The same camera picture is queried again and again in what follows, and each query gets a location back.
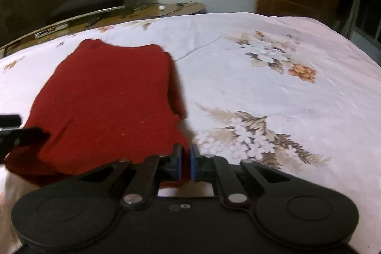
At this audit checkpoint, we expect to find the red knit garment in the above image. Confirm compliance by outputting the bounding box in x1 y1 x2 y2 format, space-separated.
4 38 193 188

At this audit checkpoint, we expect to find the wooden television cabinet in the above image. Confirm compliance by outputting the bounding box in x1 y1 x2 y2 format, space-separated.
0 2 206 57

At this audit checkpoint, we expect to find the silver set-top box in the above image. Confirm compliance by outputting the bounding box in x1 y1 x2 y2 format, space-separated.
34 24 71 39

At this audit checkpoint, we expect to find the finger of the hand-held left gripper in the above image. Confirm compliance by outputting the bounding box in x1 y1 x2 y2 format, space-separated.
0 114 23 128
0 127 50 157

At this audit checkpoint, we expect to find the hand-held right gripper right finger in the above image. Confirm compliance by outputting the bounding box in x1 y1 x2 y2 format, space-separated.
190 144 299 210

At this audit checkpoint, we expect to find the floral white bedsheet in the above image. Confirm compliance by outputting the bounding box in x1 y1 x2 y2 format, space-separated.
0 12 381 254

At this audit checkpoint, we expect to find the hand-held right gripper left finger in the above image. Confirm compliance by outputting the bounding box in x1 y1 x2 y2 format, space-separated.
76 143 184 210

